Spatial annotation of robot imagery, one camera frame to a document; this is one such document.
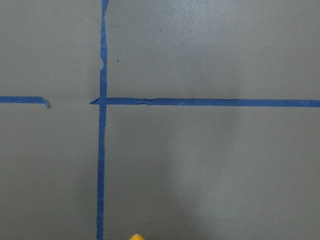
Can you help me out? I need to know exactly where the yellow corn cob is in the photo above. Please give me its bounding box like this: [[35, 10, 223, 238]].
[[129, 234, 145, 240]]

